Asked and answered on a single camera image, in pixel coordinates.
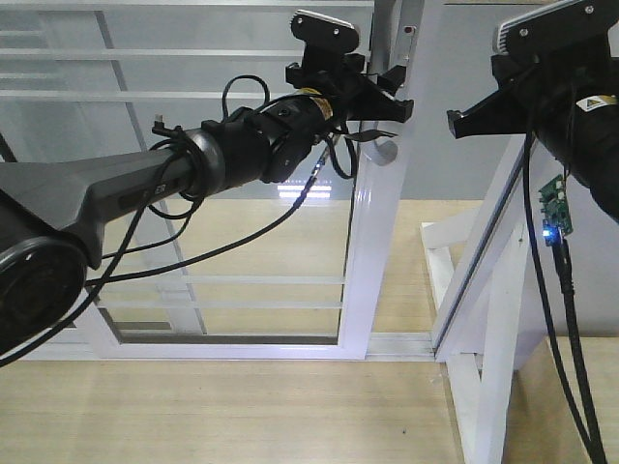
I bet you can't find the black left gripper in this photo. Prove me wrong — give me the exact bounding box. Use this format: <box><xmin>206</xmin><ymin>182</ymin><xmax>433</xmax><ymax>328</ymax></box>
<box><xmin>283</xmin><ymin>41</ymin><xmax>414</xmax><ymax>125</ymax></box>

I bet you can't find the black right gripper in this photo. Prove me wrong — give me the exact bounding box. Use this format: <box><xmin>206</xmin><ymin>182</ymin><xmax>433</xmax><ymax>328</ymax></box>
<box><xmin>447</xmin><ymin>28</ymin><xmax>618</xmax><ymax>140</ymax></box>

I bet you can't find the white framed sliding glass door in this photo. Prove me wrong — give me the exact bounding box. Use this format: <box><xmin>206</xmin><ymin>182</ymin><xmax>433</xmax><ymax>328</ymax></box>
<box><xmin>0</xmin><ymin>0</ymin><xmax>427</xmax><ymax>362</ymax></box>

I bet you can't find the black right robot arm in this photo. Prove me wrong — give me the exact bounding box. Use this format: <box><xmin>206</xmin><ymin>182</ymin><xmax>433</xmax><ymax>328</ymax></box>
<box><xmin>447</xmin><ymin>34</ymin><xmax>618</xmax><ymax>218</ymax></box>

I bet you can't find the green circuit board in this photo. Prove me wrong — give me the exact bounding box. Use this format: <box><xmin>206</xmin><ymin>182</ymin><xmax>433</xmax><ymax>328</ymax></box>
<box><xmin>539</xmin><ymin>175</ymin><xmax>574</xmax><ymax>247</ymax></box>

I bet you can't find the white support brace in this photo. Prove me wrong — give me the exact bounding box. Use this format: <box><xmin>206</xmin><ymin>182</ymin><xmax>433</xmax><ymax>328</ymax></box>
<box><xmin>421</xmin><ymin>135</ymin><xmax>529</xmax><ymax>463</ymax></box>

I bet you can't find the wooden platform board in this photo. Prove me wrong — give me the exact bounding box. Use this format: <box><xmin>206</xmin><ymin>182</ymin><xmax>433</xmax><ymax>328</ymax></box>
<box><xmin>1</xmin><ymin>200</ymin><xmax>618</xmax><ymax>463</ymax></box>

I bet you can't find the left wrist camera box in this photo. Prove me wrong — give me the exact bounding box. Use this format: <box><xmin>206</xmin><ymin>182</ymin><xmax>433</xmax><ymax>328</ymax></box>
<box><xmin>290</xmin><ymin>10</ymin><xmax>360</xmax><ymax>54</ymax></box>

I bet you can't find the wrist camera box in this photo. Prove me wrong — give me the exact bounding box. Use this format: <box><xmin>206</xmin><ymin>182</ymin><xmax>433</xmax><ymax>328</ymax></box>
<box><xmin>492</xmin><ymin>0</ymin><xmax>618</xmax><ymax>59</ymax></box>
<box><xmin>290</xmin><ymin>10</ymin><xmax>360</xmax><ymax>54</ymax></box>

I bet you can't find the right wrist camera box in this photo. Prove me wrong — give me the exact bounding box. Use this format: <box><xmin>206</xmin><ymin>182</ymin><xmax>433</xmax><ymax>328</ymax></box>
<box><xmin>492</xmin><ymin>0</ymin><xmax>618</xmax><ymax>59</ymax></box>

